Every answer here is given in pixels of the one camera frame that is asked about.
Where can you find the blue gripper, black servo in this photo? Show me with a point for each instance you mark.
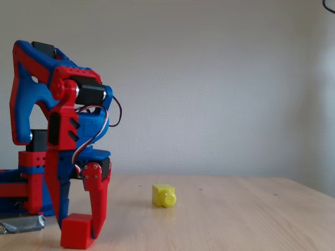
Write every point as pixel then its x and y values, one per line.
pixel 92 171

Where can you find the red cube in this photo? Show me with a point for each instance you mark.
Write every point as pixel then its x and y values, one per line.
pixel 76 232

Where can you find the blue robot arm base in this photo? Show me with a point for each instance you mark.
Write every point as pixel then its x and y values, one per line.
pixel 8 173

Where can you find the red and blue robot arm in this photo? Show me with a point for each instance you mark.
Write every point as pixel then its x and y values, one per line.
pixel 23 86

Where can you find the yellow block with round knob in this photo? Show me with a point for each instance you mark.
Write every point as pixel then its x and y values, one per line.
pixel 159 194

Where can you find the grey duct tape piece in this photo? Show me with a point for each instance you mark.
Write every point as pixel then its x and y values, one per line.
pixel 23 223

